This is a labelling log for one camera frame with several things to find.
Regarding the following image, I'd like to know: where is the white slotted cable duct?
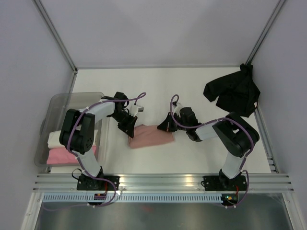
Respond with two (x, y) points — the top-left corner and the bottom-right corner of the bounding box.
(43, 193), (237, 203)

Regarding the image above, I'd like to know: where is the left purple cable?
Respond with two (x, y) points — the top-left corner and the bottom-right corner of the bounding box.
(42, 92), (147, 211)

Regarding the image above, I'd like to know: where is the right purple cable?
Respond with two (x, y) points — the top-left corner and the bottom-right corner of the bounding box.
(169, 94), (255, 209)

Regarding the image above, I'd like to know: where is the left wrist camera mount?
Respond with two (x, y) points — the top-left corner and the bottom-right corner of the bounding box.
(129, 104), (144, 116)

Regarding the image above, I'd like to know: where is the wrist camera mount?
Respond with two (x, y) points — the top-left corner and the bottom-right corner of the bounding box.
(129, 104), (144, 116)
(172, 102), (183, 117)

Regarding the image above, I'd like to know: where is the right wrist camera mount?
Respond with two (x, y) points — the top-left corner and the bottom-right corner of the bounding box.
(172, 102), (183, 117)

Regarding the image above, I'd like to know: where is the clear plastic bin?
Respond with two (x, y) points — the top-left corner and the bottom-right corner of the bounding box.
(34, 92), (104, 168)

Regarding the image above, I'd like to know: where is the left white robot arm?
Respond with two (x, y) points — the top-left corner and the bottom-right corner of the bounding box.
(59, 92), (139, 190)

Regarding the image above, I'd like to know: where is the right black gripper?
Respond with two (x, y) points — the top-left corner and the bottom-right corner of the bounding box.
(157, 112), (189, 132)

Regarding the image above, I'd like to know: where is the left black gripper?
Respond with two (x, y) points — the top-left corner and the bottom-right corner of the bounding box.
(109, 111), (137, 138)

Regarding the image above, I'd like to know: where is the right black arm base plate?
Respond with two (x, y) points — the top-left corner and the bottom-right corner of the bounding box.
(201, 175), (248, 191)

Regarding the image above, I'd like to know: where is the rolled white t-shirt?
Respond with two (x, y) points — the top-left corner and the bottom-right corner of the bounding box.
(47, 130), (98, 149)

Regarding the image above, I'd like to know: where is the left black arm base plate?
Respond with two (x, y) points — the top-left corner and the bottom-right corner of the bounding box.
(76, 174), (120, 191)

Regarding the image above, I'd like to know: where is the black t-shirt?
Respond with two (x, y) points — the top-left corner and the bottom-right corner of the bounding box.
(203, 64), (260, 117)

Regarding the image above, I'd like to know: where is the aluminium frame rail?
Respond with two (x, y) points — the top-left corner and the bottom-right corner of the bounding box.
(33, 173), (294, 193)

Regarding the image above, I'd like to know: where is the rolled bright pink t-shirt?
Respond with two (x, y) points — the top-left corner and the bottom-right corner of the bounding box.
(46, 146), (97, 165)

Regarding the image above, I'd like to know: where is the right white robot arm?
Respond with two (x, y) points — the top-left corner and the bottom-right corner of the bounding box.
(157, 107), (260, 189)

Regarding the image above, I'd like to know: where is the dusty pink t-shirt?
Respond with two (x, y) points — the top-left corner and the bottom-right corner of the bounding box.
(128, 125), (175, 149)

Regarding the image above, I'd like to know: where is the purple cable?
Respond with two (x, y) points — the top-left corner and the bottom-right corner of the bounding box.
(42, 92), (147, 211)
(169, 94), (255, 209)

